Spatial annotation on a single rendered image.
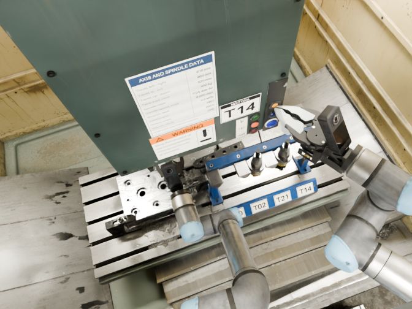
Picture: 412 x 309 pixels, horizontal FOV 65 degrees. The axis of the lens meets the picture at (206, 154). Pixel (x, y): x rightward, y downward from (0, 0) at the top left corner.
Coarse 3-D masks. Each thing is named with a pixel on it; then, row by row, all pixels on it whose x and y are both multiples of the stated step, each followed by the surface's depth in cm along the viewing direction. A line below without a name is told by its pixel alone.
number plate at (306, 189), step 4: (308, 184) 145; (312, 184) 145; (296, 188) 144; (300, 188) 145; (304, 188) 145; (308, 188) 145; (312, 188) 146; (300, 192) 145; (304, 192) 146; (308, 192) 146; (312, 192) 146; (300, 196) 146
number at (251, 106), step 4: (256, 100) 74; (244, 104) 73; (248, 104) 74; (252, 104) 75; (256, 104) 75; (236, 108) 74; (240, 108) 74; (244, 108) 75; (248, 108) 75; (252, 108) 76; (256, 108) 77; (236, 112) 75; (240, 112) 76; (244, 112) 76; (248, 112) 77; (236, 116) 77
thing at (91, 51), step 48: (0, 0) 38; (48, 0) 40; (96, 0) 42; (144, 0) 44; (192, 0) 46; (240, 0) 49; (288, 0) 52; (48, 48) 46; (96, 48) 48; (144, 48) 51; (192, 48) 54; (240, 48) 58; (288, 48) 62; (96, 96) 56; (240, 96) 71; (96, 144) 68; (144, 144) 74
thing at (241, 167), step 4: (244, 160) 124; (236, 164) 123; (240, 164) 123; (244, 164) 123; (236, 168) 122; (240, 168) 122; (244, 168) 122; (248, 168) 122; (240, 172) 121; (244, 172) 121; (248, 172) 121; (240, 176) 121; (244, 176) 121; (248, 176) 121
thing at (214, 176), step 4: (208, 172) 122; (212, 172) 122; (216, 172) 122; (208, 176) 122; (212, 176) 122; (216, 176) 121; (220, 176) 121; (208, 180) 121; (212, 180) 121; (216, 180) 121; (220, 180) 121; (212, 184) 120; (216, 184) 120; (220, 184) 120
